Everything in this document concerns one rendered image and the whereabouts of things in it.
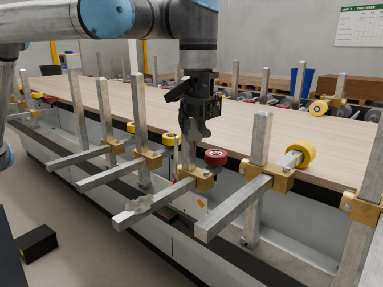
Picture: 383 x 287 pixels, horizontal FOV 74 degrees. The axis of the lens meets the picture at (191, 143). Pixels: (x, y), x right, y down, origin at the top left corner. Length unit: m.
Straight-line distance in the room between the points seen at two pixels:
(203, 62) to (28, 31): 0.39
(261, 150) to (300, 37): 7.84
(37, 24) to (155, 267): 1.43
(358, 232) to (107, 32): 0.65
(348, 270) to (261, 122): 0.39
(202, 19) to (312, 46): 7.74
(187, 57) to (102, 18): 0.19
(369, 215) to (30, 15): 0.81
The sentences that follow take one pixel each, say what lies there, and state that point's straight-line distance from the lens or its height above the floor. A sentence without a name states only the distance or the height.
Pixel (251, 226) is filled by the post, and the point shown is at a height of 0.78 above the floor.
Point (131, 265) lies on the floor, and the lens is 1.77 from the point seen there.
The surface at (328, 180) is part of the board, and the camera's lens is 0.84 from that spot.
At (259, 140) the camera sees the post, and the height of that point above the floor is 1.04.
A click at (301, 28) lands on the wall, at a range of 8.46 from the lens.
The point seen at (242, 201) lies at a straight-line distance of 0.56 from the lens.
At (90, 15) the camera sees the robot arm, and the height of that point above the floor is 1.31.
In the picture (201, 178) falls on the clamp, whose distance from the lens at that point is 0.82.
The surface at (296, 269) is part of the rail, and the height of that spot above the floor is 0.70.
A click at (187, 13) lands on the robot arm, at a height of 1.32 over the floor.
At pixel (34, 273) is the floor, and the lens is 1.93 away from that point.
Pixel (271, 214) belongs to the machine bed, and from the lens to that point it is 1.02.
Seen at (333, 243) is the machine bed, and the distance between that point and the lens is 0.98.
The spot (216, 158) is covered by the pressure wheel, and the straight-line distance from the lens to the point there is 0.87.
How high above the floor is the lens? 1.27
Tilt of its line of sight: 21 degrees down
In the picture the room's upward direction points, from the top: straight up
